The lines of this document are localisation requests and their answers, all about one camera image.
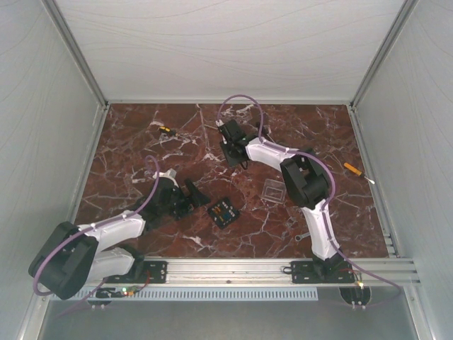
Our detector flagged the orange handle screwdriver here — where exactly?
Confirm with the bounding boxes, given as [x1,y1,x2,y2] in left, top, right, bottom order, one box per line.
[344,162,364,176]

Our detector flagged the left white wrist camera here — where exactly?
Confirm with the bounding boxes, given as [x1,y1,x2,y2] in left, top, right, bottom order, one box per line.
[159,169,177,180]

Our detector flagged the clear fuse box cover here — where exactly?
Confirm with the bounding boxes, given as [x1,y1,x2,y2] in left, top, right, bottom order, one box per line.
[261,178,287,203]

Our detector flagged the yellow black screwdriver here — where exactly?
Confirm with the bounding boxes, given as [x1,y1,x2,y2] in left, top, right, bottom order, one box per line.
[159,126,178,137]

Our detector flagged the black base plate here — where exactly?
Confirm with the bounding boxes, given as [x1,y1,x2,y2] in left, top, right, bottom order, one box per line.
[285,261,356,284]
[107,261,168,285]

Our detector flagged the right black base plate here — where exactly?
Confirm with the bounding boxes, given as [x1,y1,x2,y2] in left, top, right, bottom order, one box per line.
[285,261,356,284]

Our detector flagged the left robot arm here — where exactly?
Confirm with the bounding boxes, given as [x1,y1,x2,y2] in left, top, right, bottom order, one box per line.
[28,173,210,300]

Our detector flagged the black fuse box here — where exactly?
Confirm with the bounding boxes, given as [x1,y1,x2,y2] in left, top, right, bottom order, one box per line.
[207,197,240,230]

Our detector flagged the slotted grey cable duct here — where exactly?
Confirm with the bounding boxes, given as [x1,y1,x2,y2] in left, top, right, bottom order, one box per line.
[88,286,319,302]

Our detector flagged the silver wrench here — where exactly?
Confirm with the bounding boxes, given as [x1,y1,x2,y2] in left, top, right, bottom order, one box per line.
[294,232,310,242]

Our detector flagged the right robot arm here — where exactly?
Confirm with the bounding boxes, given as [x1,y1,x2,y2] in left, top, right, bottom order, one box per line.
[216,120,343,282]

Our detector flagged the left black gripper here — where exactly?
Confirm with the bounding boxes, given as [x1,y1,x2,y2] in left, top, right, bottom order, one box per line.
[160,178,211,220]

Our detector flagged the aluminium mounting rail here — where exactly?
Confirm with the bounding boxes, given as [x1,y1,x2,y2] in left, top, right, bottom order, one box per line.
[81,257,422,284]

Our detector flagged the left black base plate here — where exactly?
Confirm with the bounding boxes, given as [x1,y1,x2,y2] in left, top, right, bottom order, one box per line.
[107,261,168,285]

